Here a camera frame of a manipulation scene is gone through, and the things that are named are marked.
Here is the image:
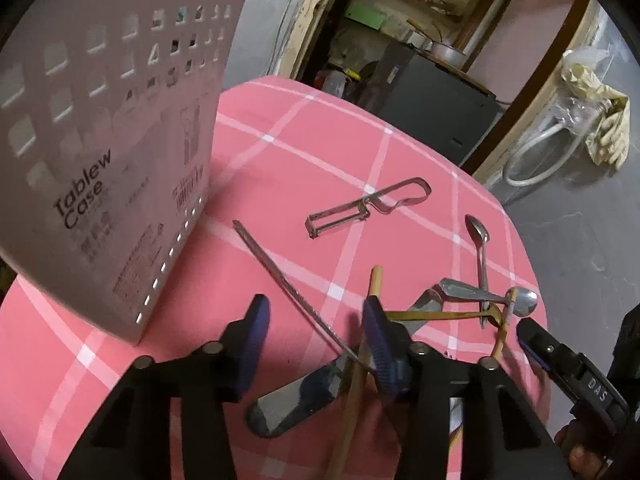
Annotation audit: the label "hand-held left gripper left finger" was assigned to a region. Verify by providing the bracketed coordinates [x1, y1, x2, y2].
[60, 294, 271, 480]

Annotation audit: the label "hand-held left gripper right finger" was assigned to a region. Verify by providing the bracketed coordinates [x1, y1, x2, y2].
[361, 297, 574, 480]

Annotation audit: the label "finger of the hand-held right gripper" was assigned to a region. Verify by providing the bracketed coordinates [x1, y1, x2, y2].
[516, 319, 585, 387]

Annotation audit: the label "gold chopstick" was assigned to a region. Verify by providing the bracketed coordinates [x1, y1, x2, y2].
[490, 292, 519, 361]

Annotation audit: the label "gold spoon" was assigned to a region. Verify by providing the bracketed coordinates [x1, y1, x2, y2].
[385, 307, 504, 332]

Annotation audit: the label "thin metal knife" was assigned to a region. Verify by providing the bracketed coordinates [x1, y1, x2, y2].
[232, 219, 374, 372]

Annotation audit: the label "wooden chopstick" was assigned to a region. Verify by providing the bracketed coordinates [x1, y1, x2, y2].
[325, 266, 386, 480]

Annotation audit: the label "silver butter knife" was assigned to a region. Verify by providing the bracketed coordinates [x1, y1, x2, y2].
[244, 287, 444, 440]

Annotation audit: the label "white perforated utensil case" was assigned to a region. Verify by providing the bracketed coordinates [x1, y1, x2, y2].
[0, 0, 261, 349]

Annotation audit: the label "person's right hand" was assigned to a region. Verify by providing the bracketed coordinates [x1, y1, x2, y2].
[554, 417, 620, 480]

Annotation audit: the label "slim silver spoon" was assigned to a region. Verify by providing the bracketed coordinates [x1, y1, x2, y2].
[464, 214, 492, 331]

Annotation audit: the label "metal peeler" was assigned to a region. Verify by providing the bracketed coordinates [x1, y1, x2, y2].
[306, 177, 434, 239]

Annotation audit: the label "pink checked tablecloth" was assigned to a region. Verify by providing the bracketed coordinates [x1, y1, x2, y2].
[0, 75, 552, 480]

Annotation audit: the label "yellow rubber gloves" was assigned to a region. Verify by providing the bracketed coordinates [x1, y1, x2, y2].
[560, 50, 632, 171]

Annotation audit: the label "clear plastic bag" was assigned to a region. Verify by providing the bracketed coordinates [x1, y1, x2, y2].
[549, 46, 617, 137]

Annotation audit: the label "black cabinet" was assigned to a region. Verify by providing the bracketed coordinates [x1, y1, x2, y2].
[360, 41, 502, 162]

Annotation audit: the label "metal pot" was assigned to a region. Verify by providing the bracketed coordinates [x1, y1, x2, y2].
[425, 39, 469, 69]

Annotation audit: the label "green box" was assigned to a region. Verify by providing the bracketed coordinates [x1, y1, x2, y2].
[345, 2, 389, 37]

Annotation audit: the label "silver spoon broad handle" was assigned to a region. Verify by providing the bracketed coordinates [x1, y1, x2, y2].
[437, 277, 540, 320]

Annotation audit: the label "white hose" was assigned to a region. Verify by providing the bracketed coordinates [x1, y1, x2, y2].
[502, 114, 592, 187]

